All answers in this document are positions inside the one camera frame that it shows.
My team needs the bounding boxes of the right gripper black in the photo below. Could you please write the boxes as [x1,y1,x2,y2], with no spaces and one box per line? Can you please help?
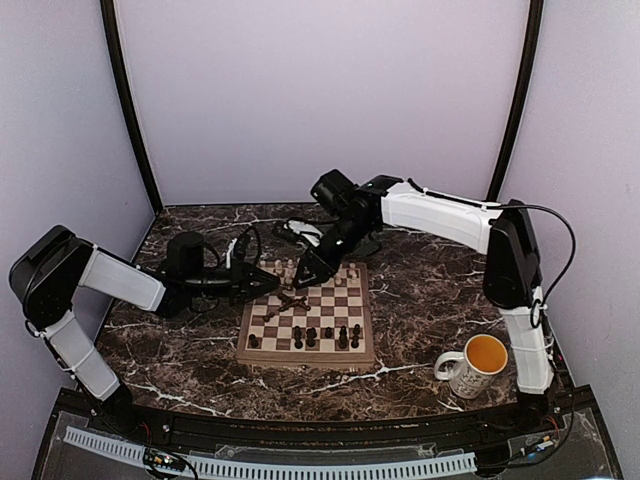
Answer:
[293,214,374,288]

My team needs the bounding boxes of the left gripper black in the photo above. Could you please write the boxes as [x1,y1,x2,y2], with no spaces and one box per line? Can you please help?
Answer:
[184,258,279,306]

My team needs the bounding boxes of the wooden chess board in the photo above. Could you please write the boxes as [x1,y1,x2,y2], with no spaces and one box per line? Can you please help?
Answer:
[235,267,375,369]

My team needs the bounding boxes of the dark tall piece back row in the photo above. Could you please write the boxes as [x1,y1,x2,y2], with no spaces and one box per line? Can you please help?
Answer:
[338,326,349,349]

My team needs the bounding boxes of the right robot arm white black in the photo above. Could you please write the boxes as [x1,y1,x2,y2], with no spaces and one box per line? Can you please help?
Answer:
[293,169,553,434]

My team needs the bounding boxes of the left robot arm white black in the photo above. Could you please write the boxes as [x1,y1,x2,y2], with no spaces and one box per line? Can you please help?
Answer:
[9,225,280,436]

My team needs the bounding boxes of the white chess pieces row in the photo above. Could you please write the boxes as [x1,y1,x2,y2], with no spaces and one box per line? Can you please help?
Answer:
[258,259,366,289]

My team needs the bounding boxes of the white mug yellow inside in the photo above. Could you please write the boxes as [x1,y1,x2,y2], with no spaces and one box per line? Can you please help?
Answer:
[434,334,508,400]

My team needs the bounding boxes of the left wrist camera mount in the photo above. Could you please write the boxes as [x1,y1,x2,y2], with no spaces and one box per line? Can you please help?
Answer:
[224,237,246,270]

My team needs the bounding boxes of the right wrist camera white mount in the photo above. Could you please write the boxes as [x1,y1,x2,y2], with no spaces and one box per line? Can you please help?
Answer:
[272,219,324,247]

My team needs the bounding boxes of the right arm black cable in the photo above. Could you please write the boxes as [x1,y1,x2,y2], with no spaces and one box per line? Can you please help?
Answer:
[509,203,576,331]

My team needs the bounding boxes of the white cable duct strip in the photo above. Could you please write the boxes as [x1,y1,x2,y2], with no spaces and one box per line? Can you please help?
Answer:
[63,427,477,479]

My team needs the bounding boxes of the right black frame post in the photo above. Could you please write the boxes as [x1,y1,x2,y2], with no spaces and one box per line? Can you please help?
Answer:
[485,0,544,202]

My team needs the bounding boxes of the black frame post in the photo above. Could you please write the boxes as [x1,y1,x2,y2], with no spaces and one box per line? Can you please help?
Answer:
[485,0,544,202]
[99,0,164,216]

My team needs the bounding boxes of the left black frame post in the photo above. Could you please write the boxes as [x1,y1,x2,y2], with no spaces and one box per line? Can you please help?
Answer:
[99,0,164,216]

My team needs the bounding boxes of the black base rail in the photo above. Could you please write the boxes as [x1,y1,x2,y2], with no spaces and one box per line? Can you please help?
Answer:
[49,384,601,451]

